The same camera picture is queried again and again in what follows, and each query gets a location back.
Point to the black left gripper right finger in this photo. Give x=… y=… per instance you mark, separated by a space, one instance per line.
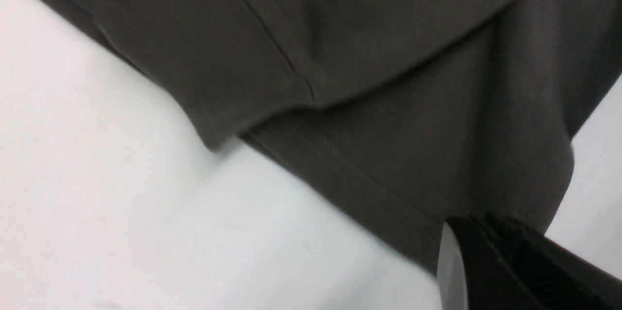
x=557 y=278

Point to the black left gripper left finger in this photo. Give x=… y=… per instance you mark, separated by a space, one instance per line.
x=474 y=274

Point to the dark gray long-sleeved shirt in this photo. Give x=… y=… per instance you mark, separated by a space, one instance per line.
x=401 y=113

